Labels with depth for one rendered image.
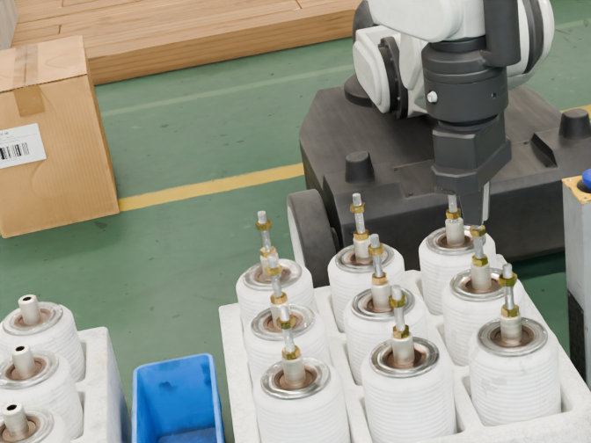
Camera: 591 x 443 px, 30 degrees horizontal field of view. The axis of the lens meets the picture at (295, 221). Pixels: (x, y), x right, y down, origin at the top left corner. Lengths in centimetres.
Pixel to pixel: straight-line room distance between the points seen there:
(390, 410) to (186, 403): 44
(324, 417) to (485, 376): 18
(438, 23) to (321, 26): 200
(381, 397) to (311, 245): 52
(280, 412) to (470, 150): 34
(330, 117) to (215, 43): 104
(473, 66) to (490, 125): 8
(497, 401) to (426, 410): 8
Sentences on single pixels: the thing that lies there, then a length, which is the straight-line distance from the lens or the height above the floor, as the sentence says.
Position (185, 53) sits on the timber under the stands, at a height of 4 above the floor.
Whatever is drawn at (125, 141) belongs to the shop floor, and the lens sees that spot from 264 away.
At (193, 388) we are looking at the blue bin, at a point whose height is 7.
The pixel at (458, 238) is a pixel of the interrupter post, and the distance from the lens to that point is 140.
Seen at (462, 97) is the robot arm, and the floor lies 50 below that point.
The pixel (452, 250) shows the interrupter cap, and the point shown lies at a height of 25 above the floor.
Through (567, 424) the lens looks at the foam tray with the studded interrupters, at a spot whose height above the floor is 18.
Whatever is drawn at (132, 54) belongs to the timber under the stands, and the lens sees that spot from 308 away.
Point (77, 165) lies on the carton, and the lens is 222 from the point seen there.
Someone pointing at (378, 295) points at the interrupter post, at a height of 27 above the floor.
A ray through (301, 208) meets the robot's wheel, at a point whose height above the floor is 19.
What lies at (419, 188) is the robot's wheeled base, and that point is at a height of 19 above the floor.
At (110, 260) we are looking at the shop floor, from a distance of 208.
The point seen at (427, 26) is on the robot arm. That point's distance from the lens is 113.
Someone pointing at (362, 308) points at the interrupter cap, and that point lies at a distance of 128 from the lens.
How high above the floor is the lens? 91
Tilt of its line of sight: 26 degrees down
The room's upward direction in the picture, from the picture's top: 9 degrees counter-clockwise
